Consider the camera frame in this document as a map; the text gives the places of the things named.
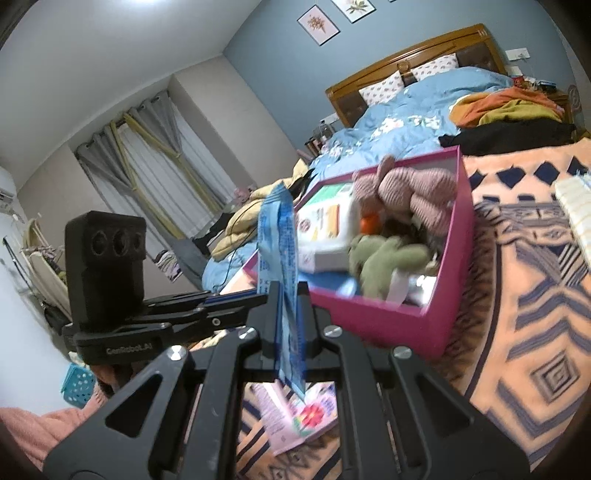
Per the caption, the grey curtain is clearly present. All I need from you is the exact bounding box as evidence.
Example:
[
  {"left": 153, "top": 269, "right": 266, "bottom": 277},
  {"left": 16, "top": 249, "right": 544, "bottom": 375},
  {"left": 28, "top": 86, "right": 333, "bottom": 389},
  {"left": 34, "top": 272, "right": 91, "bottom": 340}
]
[
  {"left": 74, "top": 121, "right": 185, "bottom": 241},
  {"left": 131, "top": 88, "right": 241, "bottom": 213}
]

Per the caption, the black cloth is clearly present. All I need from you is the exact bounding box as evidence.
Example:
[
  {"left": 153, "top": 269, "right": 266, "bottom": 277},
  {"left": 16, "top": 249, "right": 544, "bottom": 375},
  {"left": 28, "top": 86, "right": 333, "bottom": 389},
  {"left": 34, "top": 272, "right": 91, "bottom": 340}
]
[{"left": 438, "top": 122, "right": 578, "bottom": 158}]

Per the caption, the yellow jacket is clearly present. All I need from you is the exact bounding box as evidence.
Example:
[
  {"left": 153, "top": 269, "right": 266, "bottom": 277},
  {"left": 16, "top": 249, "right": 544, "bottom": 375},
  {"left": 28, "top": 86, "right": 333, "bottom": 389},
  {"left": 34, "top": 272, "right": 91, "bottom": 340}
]
[{"left": 210, "top": 185, "right": 278, "bottom": 259}]

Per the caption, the green frog plush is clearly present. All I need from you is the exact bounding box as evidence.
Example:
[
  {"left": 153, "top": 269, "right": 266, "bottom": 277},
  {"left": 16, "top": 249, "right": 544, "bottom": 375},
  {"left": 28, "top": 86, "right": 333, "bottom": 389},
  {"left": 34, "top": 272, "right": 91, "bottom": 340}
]
[{"left": 348, "top": 234, "right": 437, "bottom": 301}]

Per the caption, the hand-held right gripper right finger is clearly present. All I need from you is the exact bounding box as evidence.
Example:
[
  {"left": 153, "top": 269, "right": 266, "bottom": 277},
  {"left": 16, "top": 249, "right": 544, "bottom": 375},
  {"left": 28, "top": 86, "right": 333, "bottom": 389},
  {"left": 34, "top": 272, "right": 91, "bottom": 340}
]
[{"left": 295, "top": 281, "right": 532, "bottom": 480}]

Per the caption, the framed flower picture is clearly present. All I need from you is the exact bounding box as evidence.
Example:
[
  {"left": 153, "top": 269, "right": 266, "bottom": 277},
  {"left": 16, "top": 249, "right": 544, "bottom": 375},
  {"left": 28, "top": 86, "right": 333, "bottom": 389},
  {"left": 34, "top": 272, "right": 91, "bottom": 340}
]
[
  {"left": 297, "top": 4, "right": 341, "bottom": 45},
  {"left": 331, "top": 0, "right": 376, "bottom": 23}
]

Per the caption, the blue duvet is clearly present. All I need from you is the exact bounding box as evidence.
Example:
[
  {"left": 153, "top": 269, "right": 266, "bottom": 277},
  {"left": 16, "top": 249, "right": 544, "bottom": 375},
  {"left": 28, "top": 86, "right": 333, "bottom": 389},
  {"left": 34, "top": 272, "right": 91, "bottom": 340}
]
[{"left": 201, "top": 67, "right": 515, "bottom": 291}]

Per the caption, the clothes rack with garments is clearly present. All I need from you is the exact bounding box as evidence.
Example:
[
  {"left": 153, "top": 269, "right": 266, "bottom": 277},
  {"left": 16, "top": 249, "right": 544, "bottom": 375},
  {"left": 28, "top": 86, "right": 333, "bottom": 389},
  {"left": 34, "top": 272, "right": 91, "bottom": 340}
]
[{"left": 21, "top": 217, "right": 70, "bottom": 315}]

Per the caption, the wooden nightstand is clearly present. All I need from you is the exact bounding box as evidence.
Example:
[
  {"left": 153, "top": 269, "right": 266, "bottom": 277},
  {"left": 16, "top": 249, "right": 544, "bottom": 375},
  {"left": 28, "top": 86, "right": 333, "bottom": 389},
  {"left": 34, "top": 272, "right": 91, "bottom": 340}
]
[{"left": 508, "top": 74, "right": 573, "bottom": 114}]

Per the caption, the white striped pouch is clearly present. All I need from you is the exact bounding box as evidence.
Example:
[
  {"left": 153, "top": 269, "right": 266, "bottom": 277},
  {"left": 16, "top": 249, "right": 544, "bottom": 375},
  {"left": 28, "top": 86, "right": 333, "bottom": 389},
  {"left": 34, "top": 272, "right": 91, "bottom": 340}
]
[{"left": 554, "top": 174, "right": 591, "bottom": 259}]

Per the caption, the orange cloth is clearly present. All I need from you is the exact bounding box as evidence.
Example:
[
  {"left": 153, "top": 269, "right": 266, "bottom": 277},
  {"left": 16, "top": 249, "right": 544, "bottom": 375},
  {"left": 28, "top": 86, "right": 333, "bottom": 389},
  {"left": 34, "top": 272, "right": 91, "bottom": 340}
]
[{"left": 450, "top": 88, "right": 564, "bottom": 127}]

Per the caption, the pink flower print box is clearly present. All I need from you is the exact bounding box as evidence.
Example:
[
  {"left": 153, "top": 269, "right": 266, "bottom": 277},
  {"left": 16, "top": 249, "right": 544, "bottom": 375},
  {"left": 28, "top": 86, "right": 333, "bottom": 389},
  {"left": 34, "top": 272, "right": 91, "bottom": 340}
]
[{"left": 252, "top": 382, "right": 340, "bottom": 455}]

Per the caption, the magenta cardboard box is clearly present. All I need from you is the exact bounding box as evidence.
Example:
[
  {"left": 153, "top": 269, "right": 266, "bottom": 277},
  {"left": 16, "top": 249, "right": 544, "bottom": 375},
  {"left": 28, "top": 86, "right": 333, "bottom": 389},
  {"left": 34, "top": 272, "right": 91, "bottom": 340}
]
[{"left": 242, "top": 145, "right": 476, "bottom": 361}]

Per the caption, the striped cloth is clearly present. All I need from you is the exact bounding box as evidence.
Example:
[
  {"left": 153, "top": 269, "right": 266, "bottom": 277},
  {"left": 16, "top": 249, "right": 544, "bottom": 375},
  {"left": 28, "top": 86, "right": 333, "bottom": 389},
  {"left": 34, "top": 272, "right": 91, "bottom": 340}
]
[{"left": 154, "top": 249, "right": 183, "bottom": 280}]

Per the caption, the wooden headboard bed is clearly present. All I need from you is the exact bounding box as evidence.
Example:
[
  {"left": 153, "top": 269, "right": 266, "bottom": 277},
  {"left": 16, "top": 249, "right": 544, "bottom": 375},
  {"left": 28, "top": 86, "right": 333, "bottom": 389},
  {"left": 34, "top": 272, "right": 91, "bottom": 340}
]
[{"left": 325, "top": 24, "right": 509, "bottom": 127}]

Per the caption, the pink knitted plush bunny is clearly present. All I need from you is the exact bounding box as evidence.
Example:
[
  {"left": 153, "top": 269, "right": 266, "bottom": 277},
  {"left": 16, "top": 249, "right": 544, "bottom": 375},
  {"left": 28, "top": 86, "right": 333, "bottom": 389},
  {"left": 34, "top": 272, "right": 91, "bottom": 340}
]
[{"left": 353, "top": 157, "right": 458, "bottom": 236}]

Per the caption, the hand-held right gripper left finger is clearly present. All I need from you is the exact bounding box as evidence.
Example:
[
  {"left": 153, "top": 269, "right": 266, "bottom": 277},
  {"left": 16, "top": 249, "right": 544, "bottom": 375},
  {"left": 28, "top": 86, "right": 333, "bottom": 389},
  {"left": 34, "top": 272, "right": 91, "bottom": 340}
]
[{"left": 44, "top": 281, "right": 283, "bottom": 480}]

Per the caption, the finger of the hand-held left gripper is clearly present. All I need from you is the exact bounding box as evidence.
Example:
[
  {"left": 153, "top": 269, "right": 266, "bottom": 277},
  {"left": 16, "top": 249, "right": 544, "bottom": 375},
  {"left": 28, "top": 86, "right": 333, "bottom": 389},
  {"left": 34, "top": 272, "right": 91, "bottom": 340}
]
[
  {"left": 173, "top": 294, "right": 270, "bottom": 341},
  {"left": 144, "top": 291, "right": 257, "bottom": 315}
]

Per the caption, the person's left forearm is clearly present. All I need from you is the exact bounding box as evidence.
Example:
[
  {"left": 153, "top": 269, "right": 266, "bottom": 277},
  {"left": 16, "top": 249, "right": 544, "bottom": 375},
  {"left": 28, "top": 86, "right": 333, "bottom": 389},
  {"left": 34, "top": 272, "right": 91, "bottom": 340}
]
[{"left": 0, "top": 383, "right": 107, "bottom": 472}]

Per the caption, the white patterned pillow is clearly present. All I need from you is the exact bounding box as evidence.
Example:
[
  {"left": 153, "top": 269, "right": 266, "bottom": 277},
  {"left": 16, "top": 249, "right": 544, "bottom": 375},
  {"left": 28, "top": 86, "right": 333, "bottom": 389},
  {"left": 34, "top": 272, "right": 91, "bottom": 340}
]
[
  {"left": 411, "top": 54, "right": 460, "bottom": 84},
  {"left": 359, "top": 71, "right": 404, "bottom": 104}
]

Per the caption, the white lotion bottle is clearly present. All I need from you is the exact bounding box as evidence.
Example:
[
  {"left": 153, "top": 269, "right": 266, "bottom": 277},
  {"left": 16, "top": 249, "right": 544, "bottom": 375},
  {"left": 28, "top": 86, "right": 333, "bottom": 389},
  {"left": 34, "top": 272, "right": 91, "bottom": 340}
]
[{"left": 295, "top": 185, "right": 362, "bottom": 252}]

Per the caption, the grey cloth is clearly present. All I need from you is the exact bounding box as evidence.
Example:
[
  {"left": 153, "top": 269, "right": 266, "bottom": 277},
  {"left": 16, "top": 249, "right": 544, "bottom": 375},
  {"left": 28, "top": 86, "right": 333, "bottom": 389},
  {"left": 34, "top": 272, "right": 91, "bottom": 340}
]
[{"left": 173, "top": 237, "right": 211, "bottom": 280}]

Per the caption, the white air conditioner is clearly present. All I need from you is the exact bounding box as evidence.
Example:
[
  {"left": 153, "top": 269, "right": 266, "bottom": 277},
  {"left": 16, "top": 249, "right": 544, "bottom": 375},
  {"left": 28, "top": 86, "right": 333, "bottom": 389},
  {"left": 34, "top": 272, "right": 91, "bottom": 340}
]
[{"left": 0, "top": 168, "right": 18, "bottom": 213}]

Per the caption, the blue plastic basket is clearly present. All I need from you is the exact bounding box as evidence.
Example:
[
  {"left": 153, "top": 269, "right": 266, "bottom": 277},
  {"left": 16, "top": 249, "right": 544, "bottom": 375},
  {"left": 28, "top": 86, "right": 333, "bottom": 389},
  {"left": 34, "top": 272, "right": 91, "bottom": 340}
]
[{"left": 61, "top": 364, "right": 97, "bottom": 409}]

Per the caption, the blue strip packet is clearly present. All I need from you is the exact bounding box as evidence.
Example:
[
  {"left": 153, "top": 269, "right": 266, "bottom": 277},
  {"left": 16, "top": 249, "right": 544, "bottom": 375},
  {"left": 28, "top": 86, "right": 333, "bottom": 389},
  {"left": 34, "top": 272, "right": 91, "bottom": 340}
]
[{"left": 256, "top": 182, "right": 308, "bottom": 393}]

